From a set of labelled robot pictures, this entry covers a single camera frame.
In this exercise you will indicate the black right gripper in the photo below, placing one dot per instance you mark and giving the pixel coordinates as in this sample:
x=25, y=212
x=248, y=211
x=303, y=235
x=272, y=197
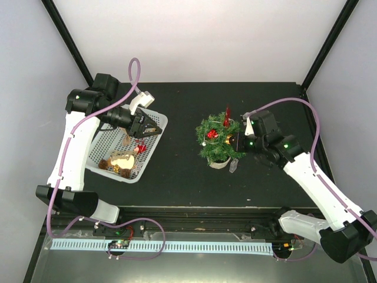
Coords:
x=238, y=145

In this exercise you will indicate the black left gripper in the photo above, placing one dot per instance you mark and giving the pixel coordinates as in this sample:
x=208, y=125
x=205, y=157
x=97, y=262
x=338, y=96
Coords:
x=137, y=128

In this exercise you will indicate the gold gift box ornament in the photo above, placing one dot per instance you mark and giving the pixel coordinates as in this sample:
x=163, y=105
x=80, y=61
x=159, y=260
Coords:
x=229, y=139

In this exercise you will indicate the clear battery box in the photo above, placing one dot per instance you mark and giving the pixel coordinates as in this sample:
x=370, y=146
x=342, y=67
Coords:
x=233, y=165

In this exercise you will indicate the red star ornament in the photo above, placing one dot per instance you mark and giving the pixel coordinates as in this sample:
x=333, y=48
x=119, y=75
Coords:
x=227, y=118

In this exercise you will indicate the red gift box ornament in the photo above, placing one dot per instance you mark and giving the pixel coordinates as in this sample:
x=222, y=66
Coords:
x=212, y=134

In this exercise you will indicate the small green christmas tree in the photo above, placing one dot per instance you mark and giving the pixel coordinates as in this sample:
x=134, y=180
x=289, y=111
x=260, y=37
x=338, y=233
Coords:
x=220, y=152

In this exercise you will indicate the white tree pot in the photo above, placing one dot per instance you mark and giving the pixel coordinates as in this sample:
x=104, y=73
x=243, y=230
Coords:
x=218, y=165

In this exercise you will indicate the white ball string lights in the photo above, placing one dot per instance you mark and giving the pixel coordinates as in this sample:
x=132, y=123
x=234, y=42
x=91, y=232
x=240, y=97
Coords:
x=214, y=122

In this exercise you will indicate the red berry sprig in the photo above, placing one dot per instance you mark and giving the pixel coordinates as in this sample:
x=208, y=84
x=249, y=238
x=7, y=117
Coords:
x=140, y=142

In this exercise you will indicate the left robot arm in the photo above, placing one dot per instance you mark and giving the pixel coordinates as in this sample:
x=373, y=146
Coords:
x=86, y=109

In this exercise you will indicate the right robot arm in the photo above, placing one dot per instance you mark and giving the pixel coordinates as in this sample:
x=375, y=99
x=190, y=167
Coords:
x=345, y=228

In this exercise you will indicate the small santa figure ornament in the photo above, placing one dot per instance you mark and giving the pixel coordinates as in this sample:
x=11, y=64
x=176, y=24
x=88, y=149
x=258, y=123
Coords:
x=140, y=148

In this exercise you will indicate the burlap bow ornament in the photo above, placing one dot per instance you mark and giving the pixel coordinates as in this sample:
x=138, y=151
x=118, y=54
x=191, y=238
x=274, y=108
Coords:
x=126, y=141

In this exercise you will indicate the silver star ornament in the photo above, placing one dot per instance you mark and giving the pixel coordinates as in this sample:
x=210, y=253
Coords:
x=137, y=169

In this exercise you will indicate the white perforated plastic basket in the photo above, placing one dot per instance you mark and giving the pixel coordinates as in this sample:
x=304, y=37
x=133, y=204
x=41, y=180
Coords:
x=109, y=142

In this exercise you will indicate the brown pine cone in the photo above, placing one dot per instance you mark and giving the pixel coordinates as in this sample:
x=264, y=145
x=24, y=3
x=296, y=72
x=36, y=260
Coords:
x=103, y=164
x=126, y=173

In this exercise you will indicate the small gold star ornament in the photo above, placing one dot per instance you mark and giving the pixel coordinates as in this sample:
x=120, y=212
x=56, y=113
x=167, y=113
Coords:
x=116, y=169

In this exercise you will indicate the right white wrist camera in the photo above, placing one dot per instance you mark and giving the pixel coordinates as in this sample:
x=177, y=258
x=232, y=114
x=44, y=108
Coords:
x=249, y=131

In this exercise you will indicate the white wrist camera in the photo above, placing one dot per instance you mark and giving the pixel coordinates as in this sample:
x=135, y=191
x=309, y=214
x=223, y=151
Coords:
x=249, y=131
x=143, y=99

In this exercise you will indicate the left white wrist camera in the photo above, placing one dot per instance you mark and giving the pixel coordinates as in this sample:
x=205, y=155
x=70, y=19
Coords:
x=143, y=99

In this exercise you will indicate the white slotted cable duct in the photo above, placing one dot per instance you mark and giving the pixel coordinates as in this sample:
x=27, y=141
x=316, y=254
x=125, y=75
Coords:
x=190, y=247

